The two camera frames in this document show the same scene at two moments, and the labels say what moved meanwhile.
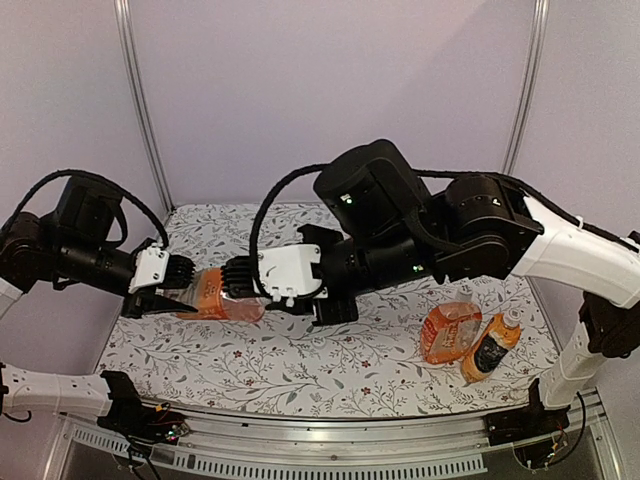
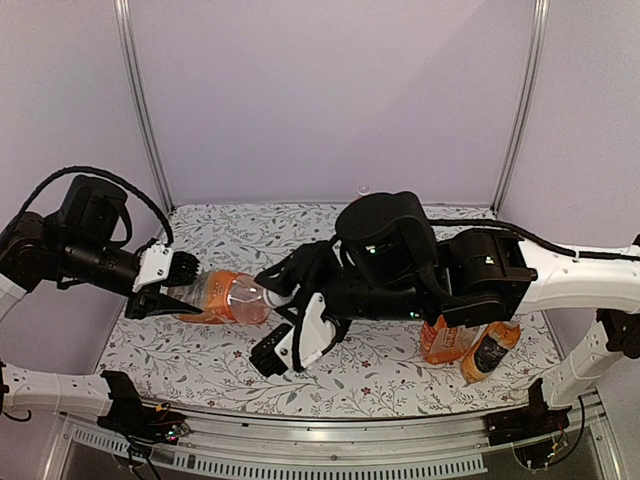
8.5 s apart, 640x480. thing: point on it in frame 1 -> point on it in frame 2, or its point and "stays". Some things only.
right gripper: x=338 y=315 -> x=299 y=268
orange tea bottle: x=450 y=328 stays
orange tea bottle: x=206 y=297 stays
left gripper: x=144 y=301 stays
